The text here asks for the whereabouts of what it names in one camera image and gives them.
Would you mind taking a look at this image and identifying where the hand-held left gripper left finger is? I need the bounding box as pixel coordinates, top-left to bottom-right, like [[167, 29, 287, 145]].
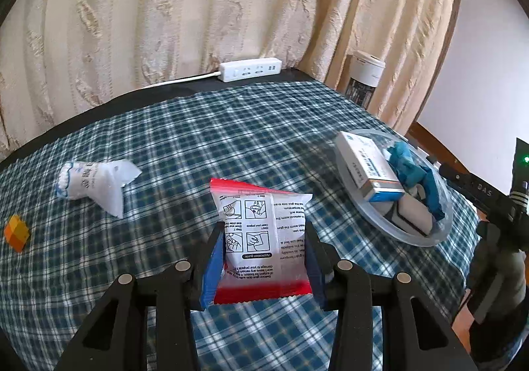
[[54, 226, 226, 371]]

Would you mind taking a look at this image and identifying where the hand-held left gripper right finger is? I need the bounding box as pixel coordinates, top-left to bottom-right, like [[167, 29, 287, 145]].
[[304, 226, 478, 371]]

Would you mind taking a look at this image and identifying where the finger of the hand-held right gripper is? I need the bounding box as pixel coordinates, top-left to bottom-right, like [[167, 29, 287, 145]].
[[437, 163, 467, 190]]

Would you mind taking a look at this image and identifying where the blue cloth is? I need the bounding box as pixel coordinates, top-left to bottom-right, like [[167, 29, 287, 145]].
[[417, 168, 447, 223]]

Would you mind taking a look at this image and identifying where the white sponge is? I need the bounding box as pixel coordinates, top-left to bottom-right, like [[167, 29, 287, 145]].
[[397, 194, 434, 236]]

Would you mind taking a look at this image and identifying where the red and white packet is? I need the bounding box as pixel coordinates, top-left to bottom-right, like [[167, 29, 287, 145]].
[[209, 178, 313, 306]]

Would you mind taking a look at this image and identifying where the clear plastic bowl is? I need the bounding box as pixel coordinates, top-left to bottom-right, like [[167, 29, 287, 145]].
[[334, 129, 454, 248]]

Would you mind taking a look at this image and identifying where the white and blue box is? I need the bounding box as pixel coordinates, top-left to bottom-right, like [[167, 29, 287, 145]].
[[334, 132, 406, 203]]

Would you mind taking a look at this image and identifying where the white plastic bag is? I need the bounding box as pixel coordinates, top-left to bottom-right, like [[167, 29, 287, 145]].
[[55, 159, 141, 219]]

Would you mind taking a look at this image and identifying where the orange block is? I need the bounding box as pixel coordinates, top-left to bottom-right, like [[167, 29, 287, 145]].
[[4, 215, 31, 252]]

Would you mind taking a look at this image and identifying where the plaid tablecloth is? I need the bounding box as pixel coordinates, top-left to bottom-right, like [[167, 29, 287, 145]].
[[0, 79, 480, 371]]

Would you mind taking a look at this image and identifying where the white air purifier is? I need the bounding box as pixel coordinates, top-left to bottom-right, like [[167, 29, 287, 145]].
[[345, 52, 386, 111]]

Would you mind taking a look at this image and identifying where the white power strip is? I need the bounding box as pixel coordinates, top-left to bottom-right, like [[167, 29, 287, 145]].
[[219, 58, 283, 83]]

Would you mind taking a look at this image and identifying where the beige curtain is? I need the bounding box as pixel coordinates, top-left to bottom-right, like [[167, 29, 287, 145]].
[[0, 0, 468, 157]]

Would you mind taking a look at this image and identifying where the white power strip cable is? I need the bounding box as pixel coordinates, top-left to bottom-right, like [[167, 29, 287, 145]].
[[138, 70, 222, 90]]

